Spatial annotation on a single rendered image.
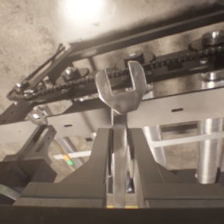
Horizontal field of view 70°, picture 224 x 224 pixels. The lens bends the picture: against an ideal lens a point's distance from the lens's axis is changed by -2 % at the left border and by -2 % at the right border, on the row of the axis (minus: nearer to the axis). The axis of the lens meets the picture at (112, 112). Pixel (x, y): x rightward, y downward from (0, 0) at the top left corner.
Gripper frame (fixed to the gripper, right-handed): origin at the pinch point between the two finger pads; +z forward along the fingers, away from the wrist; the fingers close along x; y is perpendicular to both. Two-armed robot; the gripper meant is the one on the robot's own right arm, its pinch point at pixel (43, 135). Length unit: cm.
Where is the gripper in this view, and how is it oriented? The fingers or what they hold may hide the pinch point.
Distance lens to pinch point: 39.6
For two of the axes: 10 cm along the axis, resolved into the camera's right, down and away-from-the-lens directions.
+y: -3.0, -7.7, -5.7
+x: -9.4, 1.5, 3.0
